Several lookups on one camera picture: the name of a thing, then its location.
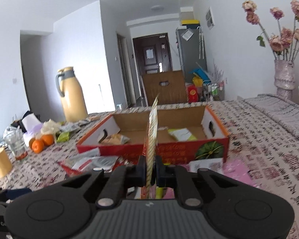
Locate triangular brown snack packet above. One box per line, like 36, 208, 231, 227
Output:
100, 133, 130, 145

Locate red snack bag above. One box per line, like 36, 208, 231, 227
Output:
57, 147, 140, 177

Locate large orange snack bag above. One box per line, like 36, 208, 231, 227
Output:
141, 96, 159, 200

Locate white label snack packet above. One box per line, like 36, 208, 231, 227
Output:
189, 158, 224, 174

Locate pink snack packet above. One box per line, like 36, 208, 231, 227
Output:
222, 159, 259, 188

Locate green long snack packet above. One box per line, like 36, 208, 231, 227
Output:
167, 128, 197, 141

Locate yellow cup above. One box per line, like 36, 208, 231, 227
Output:
0, 147, 13, 179

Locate red cardboard box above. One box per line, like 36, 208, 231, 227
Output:
77, 105, 229, 165

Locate clear glass cup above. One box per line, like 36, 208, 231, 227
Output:
3, 127, 28, 160

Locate left orange tangerine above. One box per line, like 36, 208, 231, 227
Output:
29, 138, 35, 149

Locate orange tangerine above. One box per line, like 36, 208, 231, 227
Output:
31, 139, 45, 154
41, 134, 54, 147
29, 138, 35, 149

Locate front orange tangerine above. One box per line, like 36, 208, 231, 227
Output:
31, 139, 45, 154

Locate grey snack packets pile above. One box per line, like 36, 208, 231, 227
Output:
60, 116, 100, 132

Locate right orange tangerine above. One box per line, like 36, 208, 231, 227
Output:
41, 134, 54, 147

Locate white tissue box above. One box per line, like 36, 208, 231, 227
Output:
21, 113, 43, 147

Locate yellow thermos jug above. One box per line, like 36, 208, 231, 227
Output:
55, 67, 88, 122

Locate white crumpled plastic bag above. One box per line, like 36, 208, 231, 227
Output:
35, 119, 61, 140

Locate wooden chair back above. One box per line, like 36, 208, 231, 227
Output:
142, 70, 188, 106

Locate calligraphy print tablecloth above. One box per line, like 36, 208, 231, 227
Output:
0, 99, 299, 238

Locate dark brown entrance door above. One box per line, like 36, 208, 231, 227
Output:
133, 33, 172, 76

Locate grey refrigerator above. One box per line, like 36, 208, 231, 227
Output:
175, 26, 207, 83

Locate pink ceramic vase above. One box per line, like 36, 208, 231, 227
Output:
274, 59, 295, 100

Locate yellow box on refrigerator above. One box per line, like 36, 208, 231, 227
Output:
181, 20, 200, 25

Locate dried pink roses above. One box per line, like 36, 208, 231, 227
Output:
242, 0, 299, 64

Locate wire storage rack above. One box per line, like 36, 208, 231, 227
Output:
203, 81, 225, 101

